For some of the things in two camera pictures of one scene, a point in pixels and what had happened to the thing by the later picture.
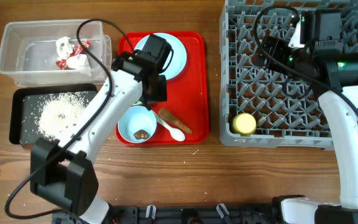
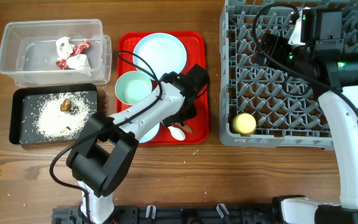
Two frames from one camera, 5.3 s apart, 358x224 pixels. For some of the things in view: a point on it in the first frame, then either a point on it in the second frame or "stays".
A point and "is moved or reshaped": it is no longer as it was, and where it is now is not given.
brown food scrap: x=142 y=134 is moved or reshaped
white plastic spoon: x=176 y=133 stays
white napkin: x=64 y=47 stays
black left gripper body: x=158 y=92 → x=183 y=115
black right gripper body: x=279 y=50 stays
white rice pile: x=59 y=112 stays
